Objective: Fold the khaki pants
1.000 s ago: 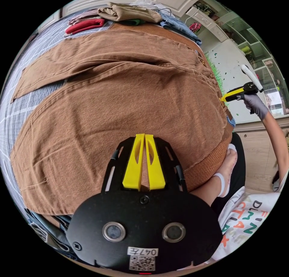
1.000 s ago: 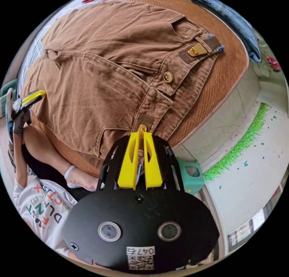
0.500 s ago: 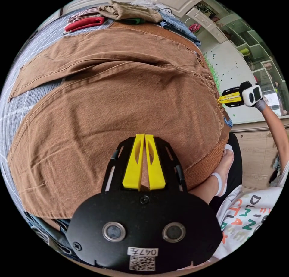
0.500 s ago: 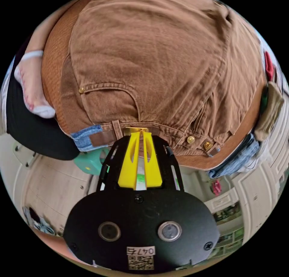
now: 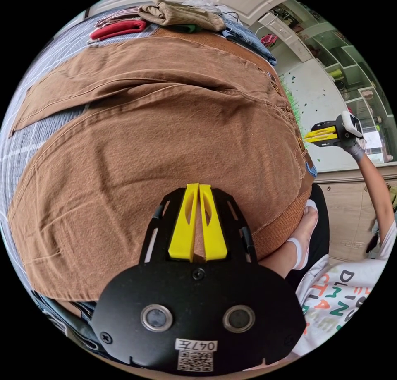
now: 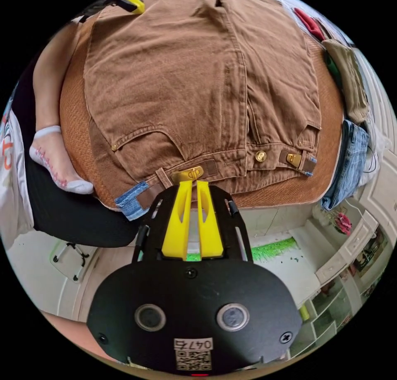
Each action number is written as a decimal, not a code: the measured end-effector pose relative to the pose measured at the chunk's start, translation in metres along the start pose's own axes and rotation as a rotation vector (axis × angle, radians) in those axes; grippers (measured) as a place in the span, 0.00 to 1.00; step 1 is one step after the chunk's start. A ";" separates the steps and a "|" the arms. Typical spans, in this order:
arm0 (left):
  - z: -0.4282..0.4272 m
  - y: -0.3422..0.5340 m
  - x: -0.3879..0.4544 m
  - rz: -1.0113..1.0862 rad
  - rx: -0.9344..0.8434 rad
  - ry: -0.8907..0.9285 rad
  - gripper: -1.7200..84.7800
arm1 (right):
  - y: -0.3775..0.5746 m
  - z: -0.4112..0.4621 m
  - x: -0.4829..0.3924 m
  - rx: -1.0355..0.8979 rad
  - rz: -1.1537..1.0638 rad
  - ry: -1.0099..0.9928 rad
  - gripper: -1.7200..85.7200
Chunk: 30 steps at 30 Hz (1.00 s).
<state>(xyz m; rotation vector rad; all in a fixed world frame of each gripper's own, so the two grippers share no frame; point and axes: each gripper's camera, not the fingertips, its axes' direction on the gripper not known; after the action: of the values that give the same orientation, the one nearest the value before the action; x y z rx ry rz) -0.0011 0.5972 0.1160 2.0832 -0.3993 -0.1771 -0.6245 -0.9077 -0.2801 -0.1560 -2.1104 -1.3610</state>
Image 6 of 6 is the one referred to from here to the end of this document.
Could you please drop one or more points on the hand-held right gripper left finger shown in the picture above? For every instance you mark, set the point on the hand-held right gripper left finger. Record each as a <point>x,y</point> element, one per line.
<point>178,228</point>

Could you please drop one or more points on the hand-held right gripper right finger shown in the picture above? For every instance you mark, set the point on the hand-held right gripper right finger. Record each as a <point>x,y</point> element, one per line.
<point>211,234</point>

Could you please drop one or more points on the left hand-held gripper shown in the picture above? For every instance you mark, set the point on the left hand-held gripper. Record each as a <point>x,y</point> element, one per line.
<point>99,6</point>

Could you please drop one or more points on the brown khaki pants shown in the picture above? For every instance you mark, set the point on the brown khaki pants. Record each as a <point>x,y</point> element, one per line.
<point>173,85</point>

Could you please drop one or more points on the person's right forearm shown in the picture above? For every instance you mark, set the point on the person's right forearm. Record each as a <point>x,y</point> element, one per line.
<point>66,333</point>

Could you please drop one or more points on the green floor mat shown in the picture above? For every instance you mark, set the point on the green floor mat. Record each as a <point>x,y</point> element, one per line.
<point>273,248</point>

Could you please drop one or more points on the person's body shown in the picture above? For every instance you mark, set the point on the person's body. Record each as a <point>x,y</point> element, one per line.
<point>62,206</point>

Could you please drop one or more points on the bed with brown woven mat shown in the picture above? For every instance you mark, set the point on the bed with brown woven mat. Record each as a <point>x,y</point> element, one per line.
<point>73,113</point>

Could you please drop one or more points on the white open shelf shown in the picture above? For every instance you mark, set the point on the white open shelf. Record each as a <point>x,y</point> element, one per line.
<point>322,324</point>

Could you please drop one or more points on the pile of clothes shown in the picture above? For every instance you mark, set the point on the pile of clothes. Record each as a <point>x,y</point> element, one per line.
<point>352,76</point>

